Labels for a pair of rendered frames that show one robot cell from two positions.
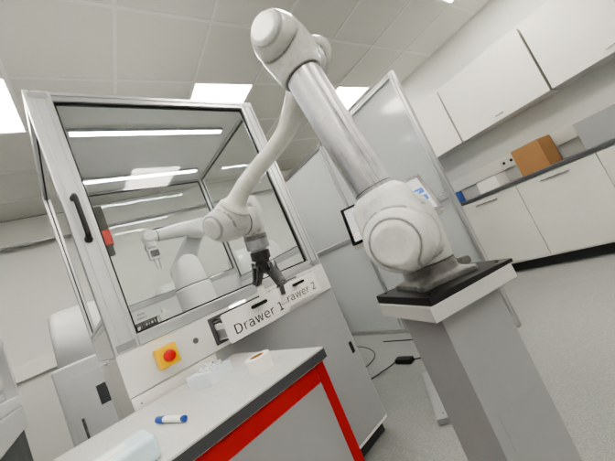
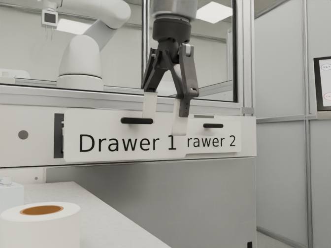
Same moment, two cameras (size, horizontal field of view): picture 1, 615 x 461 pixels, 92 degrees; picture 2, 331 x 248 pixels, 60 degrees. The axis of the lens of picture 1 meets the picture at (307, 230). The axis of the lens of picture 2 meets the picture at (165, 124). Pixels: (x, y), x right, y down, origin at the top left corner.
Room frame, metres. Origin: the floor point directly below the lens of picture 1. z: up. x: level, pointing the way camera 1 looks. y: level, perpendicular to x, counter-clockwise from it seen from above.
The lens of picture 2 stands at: (0.59, 0.09, 0.87)
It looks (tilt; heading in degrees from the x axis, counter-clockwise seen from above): 3 degrees up; 13
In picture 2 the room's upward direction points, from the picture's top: straight up
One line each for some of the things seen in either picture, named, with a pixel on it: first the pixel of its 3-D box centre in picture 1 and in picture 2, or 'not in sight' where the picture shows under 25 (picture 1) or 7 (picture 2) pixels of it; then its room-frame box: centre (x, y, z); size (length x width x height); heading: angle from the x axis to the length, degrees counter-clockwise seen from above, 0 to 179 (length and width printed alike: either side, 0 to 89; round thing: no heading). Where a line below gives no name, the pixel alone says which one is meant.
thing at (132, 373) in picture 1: (213, 325); (84, 136); (1.70, 0.70, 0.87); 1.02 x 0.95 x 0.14; 132
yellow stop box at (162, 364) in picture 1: (167, 355); not in sight; (1.08, 0.64, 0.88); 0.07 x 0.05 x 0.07; 132
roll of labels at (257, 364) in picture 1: (259, 362); (41, 231); (0.83, 0.26, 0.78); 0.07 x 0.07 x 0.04
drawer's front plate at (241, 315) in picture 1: (257, 313); (130, 135); (1.21, 0.32, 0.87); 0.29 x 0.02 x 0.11; 132
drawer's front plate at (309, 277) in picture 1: (296, 290); (206, 136); (1.53, 0.17, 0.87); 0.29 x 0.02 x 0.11; 132
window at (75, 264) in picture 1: (70, 242); not in sight; (1.37, 1.07, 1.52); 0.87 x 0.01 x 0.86; 42
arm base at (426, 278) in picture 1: (436, 269); not in sight; (0.91, -0.31, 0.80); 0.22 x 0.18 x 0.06; 100
